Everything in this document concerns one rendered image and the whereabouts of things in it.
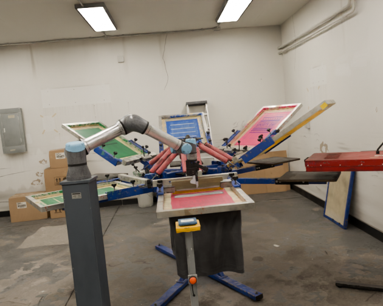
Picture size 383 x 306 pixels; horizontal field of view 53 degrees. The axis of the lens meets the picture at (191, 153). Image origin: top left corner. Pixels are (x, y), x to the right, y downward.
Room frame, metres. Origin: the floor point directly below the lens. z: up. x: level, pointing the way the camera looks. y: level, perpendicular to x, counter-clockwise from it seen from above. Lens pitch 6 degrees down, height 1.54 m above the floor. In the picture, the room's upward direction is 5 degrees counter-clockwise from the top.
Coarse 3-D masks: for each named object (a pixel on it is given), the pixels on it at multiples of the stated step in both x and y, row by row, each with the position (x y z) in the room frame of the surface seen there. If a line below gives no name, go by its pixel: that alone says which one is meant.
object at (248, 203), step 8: (240, 192) 2.50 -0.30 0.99; (160, 200) 2.47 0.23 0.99; (248, 200) 2.26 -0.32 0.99; (160, 208) 2.25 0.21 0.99; (184, 208) 2.20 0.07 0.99; (192, 208) 2.18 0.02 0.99; (200, 208) 2.19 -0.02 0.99; (208, 208) 2.19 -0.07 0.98; (216, 208) 2.19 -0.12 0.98; (224, 208) 2.19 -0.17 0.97; (232, 208) 2.20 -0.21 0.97; (240, 208) 2.20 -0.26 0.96; (248, 208) 2.20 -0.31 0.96; (160, 216) 2.17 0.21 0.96; (168, 216) 2.17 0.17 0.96; (176, 216) 2.18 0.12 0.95
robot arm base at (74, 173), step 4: (76, 164) 2.31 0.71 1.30; (80, 164) 2.32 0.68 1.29; (84, 164) 2.33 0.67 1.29; (68, 168) 2.33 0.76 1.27; (72, 168) 2.31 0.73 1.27; (76, 168) 2.30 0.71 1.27; (80, 168) 2.31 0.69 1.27; (84, 168) 2.33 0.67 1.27; (88, 168) 2.37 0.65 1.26; (68, 172) 2.33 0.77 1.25; (72, 172) 2.30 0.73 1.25; (76, 172) 2.30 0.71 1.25; (80, 172) 2.30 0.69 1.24; (84, 172) 2.32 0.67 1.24; (88, 172) 2.34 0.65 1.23; (68, 176) 2.33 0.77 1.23; (72, 176) 2.29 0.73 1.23; (76, 176) 2.29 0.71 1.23; (80, 176) 2.30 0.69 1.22; (84, 176) 2.31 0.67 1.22; (88, 176) 2.33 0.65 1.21; (68, 180) 2.31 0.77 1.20; (72, 180) 2.29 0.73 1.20; (76, 180) 2.29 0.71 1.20
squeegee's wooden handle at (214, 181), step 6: (180, 180) 2.78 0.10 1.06; (186, 180) 2.78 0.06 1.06; (198, 180) 2.78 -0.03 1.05; (204, 180) 2.78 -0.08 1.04; (210, 180) 2.79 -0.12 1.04; (216, 180) 2.79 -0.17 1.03; (222, 180) 2.79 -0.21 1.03; (174, 186) 2.77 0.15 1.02; (180, 186) 2.77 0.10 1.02; (186, 186) 2.78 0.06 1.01; (192, 186) 2.78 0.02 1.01; (198, 186) 2.78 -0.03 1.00; (204, 186) 2.78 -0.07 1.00
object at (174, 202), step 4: (192, 192) 2.81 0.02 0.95; (196, 192) 2.79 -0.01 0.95; (172, 196) 2.74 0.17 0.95; (196, 196) 2.67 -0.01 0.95; (172, 200) 2.60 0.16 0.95; (176, 200) 2.59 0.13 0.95; (172, 204) 2.49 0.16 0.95; (176, 204) 2.48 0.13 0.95; (172, 208) 2.37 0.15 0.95; (176, 208) 2.36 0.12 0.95
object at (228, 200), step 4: (200, 192) 2.78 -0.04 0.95; (224, 192) 2.71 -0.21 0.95; (200, 196) 2.66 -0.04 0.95; (204, 196) 2.64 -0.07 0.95; (208, 196) 2.63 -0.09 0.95; (212, 196) 2.62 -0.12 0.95; (224, 196) 2.59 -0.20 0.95; (228, 196) 2.58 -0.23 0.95; (228, 200) 2.45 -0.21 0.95; (232, 200) 2.44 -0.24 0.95; (212, 204) 2.39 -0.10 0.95; (216, 204) 2.38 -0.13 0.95; (220, 204) 2.37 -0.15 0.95
